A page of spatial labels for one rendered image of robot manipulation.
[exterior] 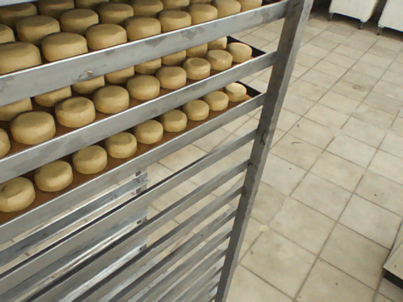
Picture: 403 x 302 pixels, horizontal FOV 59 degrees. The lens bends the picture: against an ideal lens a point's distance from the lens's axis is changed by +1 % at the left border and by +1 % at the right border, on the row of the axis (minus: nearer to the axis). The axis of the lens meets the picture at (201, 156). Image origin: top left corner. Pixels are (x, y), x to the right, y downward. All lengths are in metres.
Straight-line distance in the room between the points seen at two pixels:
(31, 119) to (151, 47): 0.17
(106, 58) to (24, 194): 0.21
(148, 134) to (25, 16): 0.24
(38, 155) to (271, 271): 1.54
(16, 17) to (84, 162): 0.21
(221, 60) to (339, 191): 1.84
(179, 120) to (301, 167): 1.88
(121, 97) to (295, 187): 1.87
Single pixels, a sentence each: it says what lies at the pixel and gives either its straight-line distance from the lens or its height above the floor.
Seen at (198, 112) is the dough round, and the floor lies 1.15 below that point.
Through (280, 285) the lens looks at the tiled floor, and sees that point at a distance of 1.83.
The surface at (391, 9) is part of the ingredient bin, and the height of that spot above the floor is 0.33.
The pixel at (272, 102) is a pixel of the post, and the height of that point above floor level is 1.14.
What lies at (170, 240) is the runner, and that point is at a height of 0.88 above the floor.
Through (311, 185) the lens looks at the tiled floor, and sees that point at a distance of 2.35.
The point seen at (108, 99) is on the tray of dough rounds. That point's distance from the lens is 0.51.
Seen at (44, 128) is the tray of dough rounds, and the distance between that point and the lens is 0.47.
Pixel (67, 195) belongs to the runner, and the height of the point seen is 1.15.
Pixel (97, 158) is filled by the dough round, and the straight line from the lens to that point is 0.55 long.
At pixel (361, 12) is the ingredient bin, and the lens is 5.22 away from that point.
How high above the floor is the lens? 1.51
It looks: 40 degrees down
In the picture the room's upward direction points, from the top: 8 degrees clockwise
